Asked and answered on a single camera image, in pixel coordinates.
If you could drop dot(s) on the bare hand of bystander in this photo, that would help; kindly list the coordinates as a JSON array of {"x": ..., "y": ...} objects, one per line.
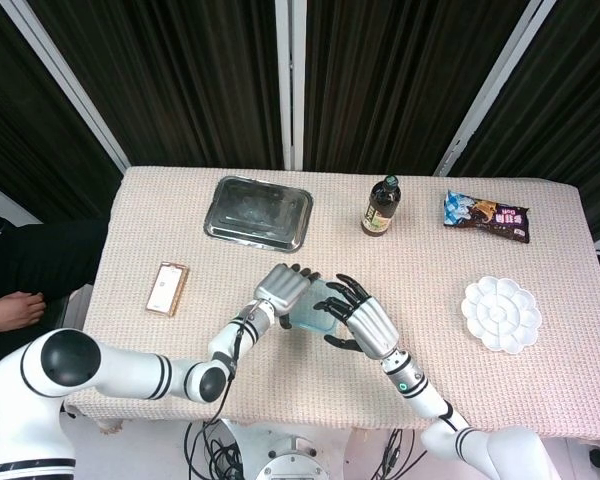
[{"x": 10, "y": 315}]

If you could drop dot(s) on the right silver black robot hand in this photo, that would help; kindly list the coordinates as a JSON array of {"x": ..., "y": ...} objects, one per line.
[{"x": 372, "y": 325}]

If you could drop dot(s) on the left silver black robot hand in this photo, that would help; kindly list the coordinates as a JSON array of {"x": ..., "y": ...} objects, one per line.
[{"x": 280, "y": 290}]

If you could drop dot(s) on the translucent blue cup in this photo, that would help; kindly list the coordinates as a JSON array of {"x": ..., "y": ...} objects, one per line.
[{"x": 314, "y": 306}]

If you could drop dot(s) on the clear light-blue plastic container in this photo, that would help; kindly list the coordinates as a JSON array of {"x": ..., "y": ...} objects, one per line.
[{"x": 326, "y": 328}]

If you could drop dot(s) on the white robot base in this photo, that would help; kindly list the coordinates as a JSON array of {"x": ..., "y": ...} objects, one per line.
[{"x": 290, "y": 450}]

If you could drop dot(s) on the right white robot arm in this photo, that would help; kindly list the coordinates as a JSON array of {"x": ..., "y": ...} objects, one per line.
[{"x": 430, "y": 400}]

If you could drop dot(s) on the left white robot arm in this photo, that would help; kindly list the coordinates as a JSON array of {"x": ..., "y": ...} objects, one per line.
[{"x": 130, "y": 372}]

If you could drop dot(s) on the small tan box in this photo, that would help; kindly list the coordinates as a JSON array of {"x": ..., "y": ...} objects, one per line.
[{"x": 166, "y": 290}]

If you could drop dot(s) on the black sleeve of bystander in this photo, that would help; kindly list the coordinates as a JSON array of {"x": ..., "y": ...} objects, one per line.
[{"x": 40, "y": 260}]

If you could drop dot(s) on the pink waffle-weave tablecloth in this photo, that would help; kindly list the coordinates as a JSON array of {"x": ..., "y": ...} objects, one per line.
[{"x": 420, "y": 260}]

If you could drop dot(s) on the rectangular steel tray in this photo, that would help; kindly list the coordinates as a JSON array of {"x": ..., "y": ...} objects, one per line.
[{"x": 257, "y": 212}]

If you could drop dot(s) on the dark glass sauce bottle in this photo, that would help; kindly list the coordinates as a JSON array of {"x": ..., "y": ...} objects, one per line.
[{"x": 380, "y": 210}]

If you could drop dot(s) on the white flower-shaped paint palette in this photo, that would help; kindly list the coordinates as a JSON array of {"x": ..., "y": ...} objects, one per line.
[{"x": 500, "y": 312}]

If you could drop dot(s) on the brown and blue snack bag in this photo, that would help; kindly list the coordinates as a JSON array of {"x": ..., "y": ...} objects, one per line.
[{"x": 500, "y": 217}]

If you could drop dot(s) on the black curtain panel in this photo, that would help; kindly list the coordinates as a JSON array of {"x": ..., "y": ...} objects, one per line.
[
  {"x": 180, "y": 75},
  {"x": 380, "y": 75},
  {"x": 570, "y": 100},
  {"x": 20, "y": 125}
]

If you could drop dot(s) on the white frame post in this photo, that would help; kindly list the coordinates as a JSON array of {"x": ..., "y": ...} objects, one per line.
[
  {"x": 495, "y": 80},
  {"x": 65, "y": 65},
  {"x": 290, "y": 75}
]

